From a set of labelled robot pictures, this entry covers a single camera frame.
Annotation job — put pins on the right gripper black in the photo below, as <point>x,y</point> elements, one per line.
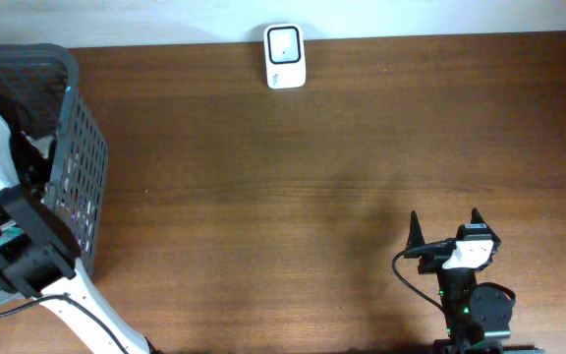
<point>429,264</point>

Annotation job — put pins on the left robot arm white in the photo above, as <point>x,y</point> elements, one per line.
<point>86,314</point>

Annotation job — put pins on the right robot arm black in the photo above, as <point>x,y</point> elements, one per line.
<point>477,315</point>

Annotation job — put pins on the white barcode scanner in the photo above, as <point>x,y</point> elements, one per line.
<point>285,57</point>

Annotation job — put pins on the grey plastic mesh basket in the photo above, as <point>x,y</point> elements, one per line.
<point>53,166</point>

